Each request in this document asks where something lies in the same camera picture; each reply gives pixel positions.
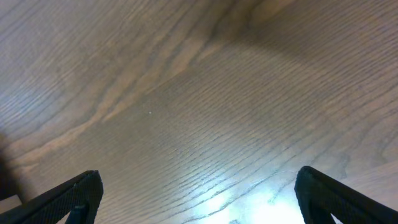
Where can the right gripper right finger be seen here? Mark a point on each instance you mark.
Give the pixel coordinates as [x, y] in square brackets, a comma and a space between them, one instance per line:
[322, 198]

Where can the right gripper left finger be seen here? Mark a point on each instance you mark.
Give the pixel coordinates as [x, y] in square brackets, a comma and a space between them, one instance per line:
[78, 199]

